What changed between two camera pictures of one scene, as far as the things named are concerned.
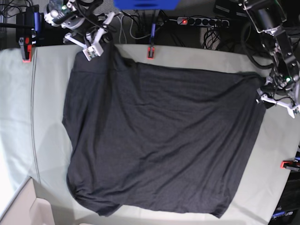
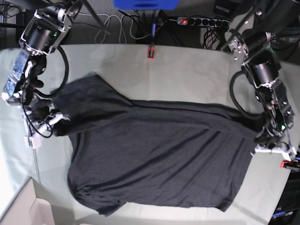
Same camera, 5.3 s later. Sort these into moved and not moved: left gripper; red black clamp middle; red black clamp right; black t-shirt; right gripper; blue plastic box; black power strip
Moved: left gripper; black t-shirt; right gripper
Not moved: blue plastic box; red black clamp middle; red black clamp right; black power strip
